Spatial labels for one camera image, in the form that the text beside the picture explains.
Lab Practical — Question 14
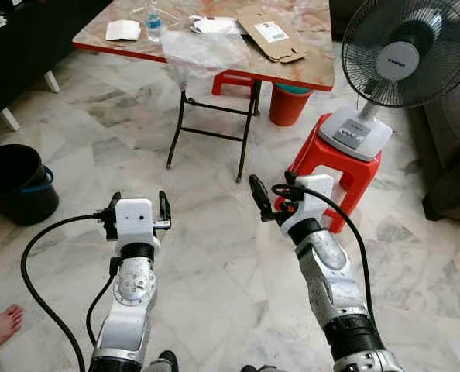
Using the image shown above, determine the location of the clear bubble wrap sheet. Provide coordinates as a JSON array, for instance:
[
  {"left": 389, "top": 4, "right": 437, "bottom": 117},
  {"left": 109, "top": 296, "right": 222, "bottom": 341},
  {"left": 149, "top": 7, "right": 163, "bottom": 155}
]
[{"left": 160, "top": 28, "right": 251, "bottom": 90}]

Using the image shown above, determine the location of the large red plastic stool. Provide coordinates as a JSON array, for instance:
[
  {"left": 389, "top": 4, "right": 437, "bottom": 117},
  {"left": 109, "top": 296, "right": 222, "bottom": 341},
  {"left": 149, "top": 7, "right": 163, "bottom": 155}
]
[{"left": 275, "top": 113, "right": 383, "bottom": 234}]

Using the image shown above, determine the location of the orange plastic bucket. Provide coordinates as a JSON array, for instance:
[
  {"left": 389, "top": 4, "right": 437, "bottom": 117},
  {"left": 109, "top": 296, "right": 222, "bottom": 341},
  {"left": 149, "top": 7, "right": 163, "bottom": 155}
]
[{"left": 268, "top": 81, "right": 315, "bottom": 128}]

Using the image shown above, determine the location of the small red plastic stool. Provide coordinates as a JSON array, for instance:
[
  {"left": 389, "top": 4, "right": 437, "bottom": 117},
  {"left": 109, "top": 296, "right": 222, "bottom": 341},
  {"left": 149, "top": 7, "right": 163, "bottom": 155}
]
[{"left": 211, "top": 68, "right": 263, "bottom": 98}]

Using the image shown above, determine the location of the dark brown sofa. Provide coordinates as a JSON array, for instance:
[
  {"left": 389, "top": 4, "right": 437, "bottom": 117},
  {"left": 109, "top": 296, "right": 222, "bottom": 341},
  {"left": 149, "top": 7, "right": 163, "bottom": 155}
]
[{"left": 407, "top": 60, "right": 460, "bottom": 227}]

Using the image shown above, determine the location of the folding table marble top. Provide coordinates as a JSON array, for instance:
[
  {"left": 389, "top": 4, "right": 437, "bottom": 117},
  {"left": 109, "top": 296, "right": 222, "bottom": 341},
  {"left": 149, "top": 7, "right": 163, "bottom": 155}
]
[{"left": 71, "top": 0, "right": 336, "bottom": 184}]

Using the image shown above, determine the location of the brown cardboard piece with label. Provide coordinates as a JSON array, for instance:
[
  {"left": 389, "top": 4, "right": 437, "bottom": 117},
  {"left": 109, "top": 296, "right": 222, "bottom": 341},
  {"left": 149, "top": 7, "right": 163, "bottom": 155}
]
[{"left": 235, "top": 5, "right": 307, "bottom": 64}]

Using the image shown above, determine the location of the robot left leg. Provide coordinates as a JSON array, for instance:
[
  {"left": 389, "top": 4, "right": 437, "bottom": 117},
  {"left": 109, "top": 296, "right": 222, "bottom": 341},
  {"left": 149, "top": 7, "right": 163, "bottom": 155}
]
[{"left": 146, "top": 350, "right": 180, "bottom": 372}]

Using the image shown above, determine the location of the robot leg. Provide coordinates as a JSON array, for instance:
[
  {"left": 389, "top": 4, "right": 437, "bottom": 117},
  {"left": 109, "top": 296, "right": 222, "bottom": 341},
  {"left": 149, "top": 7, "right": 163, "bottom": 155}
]
[
  {"left": 240, "top": 364, "right": 287, "bottom": 372},
  {"left": 146, "top": 350, "right": 180, "bottom": 372}
]

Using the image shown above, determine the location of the robot right leg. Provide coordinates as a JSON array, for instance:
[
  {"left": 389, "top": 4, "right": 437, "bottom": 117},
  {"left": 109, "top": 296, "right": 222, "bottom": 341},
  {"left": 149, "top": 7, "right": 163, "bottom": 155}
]
[{"left": 240, "top": 364, "right": 287, "bottom": 372}]

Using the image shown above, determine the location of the black white table fan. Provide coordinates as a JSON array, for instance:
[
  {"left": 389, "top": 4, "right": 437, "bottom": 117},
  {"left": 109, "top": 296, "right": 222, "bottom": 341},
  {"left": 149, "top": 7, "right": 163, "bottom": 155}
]
[{"left": 317, "top": 0, "right": 460, "bottom": 162}]

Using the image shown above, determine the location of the white paper napkin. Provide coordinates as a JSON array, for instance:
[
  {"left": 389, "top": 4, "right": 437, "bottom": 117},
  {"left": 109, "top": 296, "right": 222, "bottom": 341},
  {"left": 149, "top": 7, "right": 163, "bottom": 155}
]
[{"left": 104, "top": 19, "right": 143, "bottom": 43}]

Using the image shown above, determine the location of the white plastic packet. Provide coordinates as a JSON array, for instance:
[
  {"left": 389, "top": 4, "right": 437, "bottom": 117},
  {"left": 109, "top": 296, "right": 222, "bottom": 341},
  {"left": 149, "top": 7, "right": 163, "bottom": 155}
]
[{"left": 188, "top": 15, "right": 245, "bottom": 36}]

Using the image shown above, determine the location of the clear plastic water bottle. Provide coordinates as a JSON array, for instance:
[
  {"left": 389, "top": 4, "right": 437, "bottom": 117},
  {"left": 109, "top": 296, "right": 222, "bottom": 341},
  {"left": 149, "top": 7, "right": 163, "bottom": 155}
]
[{"left": 144, "top": 2, "right": 163, "bottom": 43}]

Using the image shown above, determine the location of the black low TV bench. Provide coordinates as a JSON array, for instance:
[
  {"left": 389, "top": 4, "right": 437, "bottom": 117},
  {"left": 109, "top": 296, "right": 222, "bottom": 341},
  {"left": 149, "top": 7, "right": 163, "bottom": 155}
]
[{"left": 0, "top": 0, "right": 113, "bottom": 133}]

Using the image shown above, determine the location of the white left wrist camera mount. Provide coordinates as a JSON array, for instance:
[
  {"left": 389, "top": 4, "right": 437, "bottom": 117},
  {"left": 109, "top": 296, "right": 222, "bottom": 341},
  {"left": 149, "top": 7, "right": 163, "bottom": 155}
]
[{"left": 114, "top": 198, "right": 156, "bottom": 257}]

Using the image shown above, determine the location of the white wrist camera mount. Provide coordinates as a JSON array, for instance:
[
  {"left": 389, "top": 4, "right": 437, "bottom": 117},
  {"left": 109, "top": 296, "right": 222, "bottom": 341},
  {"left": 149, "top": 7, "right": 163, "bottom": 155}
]
[
  {"left": 114, "top": 198, "right": 156, "bottom": 257},
  {"left": 280, "top": 174, "right": 336, "bottom": 238}
]

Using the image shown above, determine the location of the long black left arm cable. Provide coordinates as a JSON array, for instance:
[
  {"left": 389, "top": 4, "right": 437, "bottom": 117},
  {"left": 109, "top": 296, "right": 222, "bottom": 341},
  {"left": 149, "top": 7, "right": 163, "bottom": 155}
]
[{"left": 19, "top": 212, "right": 107, "bottom": 372}]

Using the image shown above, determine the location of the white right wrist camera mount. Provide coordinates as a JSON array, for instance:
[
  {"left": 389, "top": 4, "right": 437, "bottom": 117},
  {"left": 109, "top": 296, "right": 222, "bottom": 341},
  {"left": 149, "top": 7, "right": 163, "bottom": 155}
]
[{"left": 280, "top": 174, "right": 336, "bottom": 238}]

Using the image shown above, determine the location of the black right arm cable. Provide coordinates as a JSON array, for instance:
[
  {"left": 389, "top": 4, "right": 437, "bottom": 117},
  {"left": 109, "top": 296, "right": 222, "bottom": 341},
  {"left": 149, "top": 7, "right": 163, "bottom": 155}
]
[{"left": 271, "top": 183, "right": 376, "bottom": 326}]

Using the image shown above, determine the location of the short black left arm cable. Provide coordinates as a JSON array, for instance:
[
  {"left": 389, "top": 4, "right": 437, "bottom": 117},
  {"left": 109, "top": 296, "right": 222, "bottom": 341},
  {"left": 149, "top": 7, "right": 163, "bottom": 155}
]
[{"left": 85, "top": 267, "right": 116, "bottom": 350}]

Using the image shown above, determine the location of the black bin blue handle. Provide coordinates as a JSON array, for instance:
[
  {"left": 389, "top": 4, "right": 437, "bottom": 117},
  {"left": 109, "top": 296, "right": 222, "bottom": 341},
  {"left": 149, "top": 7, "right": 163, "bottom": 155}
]
[{"left": 0, "top": 143, "right": 60, "bottom": 227}]

